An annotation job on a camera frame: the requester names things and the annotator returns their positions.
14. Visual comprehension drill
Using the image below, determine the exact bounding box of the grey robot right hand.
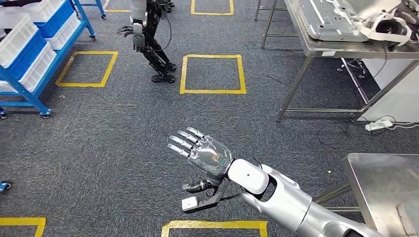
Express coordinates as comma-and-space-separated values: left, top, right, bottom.
167, 126, 235, 194

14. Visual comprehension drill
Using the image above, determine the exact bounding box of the stainless steel workbench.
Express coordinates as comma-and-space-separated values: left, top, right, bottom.
313, 153, 419, 237

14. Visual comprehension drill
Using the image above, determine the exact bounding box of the blue wheeled shelf cart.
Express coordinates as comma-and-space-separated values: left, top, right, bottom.
0, 0, 97, 119

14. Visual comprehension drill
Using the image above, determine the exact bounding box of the standing humanoid robot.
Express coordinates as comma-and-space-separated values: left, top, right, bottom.
117, 0, 177, 84

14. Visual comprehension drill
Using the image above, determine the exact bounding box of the yellow floor tape square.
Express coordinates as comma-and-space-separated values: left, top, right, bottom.
55, 50, 119, 88

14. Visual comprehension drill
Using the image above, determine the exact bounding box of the white power strip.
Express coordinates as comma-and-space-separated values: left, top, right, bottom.
364, 119, 394, 132

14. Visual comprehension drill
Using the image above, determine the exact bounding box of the stainless steel table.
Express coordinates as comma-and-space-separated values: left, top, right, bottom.
254, 0, 419, 122

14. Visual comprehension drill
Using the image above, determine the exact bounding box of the grey sheet metal panel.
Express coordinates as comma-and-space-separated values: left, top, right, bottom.
296, 0, 370, 43

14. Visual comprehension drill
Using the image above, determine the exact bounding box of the white cabinet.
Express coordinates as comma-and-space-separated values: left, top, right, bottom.
356, 58, 419, 122

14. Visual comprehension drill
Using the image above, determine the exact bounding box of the white plastic bin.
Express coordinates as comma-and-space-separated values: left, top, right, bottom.
0, 14, 39, 68
45, 12, 82, 51
0, 42, 57, 93
0, 0, 67, 23

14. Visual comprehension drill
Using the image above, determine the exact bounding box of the blue plastic bin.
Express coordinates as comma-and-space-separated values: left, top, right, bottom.
4, 30, 48, 81
34, 0, 76, 39

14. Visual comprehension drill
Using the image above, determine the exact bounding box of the grey flat panel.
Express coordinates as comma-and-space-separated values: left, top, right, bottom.
396, 200, 419, 237

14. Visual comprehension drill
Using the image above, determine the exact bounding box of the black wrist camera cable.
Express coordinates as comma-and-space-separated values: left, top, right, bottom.
205, 188, 242, 202

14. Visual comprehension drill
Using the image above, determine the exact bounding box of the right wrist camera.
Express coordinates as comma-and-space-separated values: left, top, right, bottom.
181, 178, 242, 215

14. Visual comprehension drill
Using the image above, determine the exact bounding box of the blue cart frame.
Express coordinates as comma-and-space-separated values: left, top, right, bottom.
78, 0, 107, 20

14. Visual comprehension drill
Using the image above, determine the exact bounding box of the white strap headset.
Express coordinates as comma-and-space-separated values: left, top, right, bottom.
358, 9, 414, 47

